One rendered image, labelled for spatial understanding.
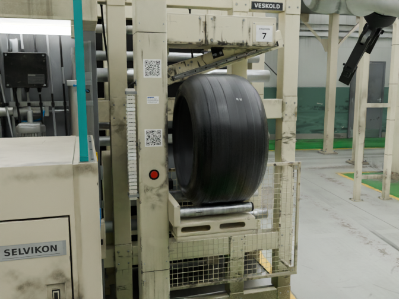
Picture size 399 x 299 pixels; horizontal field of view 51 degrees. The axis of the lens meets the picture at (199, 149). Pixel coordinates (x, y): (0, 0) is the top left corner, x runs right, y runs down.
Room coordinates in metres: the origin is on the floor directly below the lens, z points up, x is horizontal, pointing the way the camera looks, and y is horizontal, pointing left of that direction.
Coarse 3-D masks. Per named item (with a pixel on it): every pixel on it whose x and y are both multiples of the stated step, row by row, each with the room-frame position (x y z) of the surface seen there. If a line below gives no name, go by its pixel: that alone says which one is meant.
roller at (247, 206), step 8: (184, 208) 1.72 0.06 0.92; (192, 208) 1.73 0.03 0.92; (200, 208) 1.73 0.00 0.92; (208, 208) 1.74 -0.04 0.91; (216, 208) 1.75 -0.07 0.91; (224, 208) 1.76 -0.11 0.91; (232, 208) 1.77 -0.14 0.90; (240, 208) 1.78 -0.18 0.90; (248, 208) 1.79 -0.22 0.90; (184, 216) 1.71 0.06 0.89; (192, 216) 1.73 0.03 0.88
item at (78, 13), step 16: (80, 0) 0.92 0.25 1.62; (80, 16) 0.92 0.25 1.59; (80, 32) 0.92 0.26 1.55; (80, 48) 0.92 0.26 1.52; (80, 64) 0.92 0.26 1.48; (80, 80) 0.92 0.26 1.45; (80, 96) 0.92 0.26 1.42; (80, 112) 0.92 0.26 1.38; (80, 128) 0.92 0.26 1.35; (80, 144) 0.92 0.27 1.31; (80, 160) 0.91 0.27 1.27
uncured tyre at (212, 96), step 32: (192, 96) 1.72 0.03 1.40; (224, 96) 1.70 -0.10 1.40; (256, 96) 1.74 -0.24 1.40; (192, 128) 1.68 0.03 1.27; (224, 128) 1.62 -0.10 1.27; (256, 128) 1.66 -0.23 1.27; (192, 160) 2.14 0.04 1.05; (224, 160) 1.61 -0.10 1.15; (256, 160) 1.65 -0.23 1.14; (192, 192) 1.72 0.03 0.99; (224, 192) 1.68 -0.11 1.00
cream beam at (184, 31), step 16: (176, 16) 2.05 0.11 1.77; (192, 16) 2.07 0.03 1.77; (208, 16) 2.09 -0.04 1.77; (224, 16) 2.11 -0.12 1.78; (240, 16) 2.14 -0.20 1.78; (176, 32) 2.05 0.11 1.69; (192, 32) 2.07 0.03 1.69; (208, 32) 2.09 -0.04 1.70; (224, 32) 2.11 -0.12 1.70; (240, 32) 2.13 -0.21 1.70; (176, 48) 2.29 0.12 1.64; (192, 48) 2.29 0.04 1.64; (208, 48) 2.29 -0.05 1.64; (240, 48) 2.26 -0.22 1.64; (256, 48) 2.28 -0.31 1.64
